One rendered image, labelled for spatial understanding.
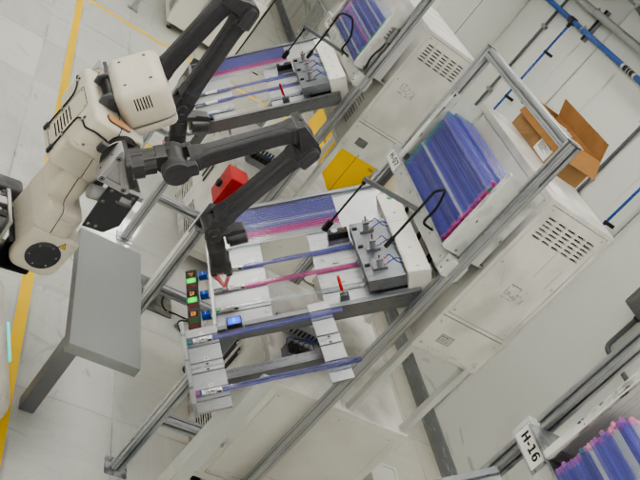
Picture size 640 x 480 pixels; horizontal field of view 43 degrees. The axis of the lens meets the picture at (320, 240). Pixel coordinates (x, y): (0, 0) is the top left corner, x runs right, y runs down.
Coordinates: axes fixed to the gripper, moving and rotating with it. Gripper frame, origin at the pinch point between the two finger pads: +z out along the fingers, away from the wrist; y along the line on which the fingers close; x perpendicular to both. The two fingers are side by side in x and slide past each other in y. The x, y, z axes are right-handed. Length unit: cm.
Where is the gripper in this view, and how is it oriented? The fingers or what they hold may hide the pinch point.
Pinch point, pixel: (224, 284)
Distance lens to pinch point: 263.6
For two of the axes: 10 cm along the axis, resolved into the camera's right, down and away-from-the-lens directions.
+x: -9.8, 1.8, -0.8
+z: 1.0, 8.0, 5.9
